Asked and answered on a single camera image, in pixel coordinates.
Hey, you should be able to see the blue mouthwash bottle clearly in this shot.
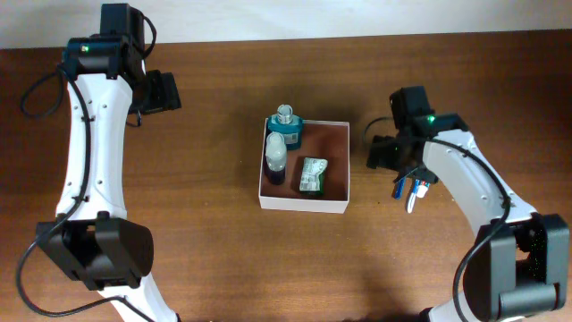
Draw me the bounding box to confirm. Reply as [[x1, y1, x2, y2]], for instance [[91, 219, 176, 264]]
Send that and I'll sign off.
[[267, 104, 304, 150]]

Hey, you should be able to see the clear pump bottle purple liquid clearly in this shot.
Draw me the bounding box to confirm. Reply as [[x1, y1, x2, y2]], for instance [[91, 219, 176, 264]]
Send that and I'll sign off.
[[265, 131, 288, 185]]

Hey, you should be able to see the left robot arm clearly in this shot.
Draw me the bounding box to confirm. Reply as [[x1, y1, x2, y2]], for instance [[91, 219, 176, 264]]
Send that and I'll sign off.
[[35, 4, 181, 321]]

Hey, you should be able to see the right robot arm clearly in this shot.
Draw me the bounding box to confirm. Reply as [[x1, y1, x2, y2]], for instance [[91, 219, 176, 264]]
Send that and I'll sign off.
[[366, 86, 570, 321]]

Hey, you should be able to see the blue disposable razor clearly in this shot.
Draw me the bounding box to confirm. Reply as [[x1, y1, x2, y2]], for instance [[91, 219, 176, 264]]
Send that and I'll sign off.
[[391, 177, 407, 199]]

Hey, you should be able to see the blue white toothbrush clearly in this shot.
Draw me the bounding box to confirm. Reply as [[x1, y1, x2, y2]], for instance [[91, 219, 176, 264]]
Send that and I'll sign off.
[[406, 179, 421, 214]]

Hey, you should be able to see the white cardboard box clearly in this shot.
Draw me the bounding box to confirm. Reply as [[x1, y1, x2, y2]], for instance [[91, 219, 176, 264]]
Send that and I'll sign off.
[[258, 120, 350, 214]]

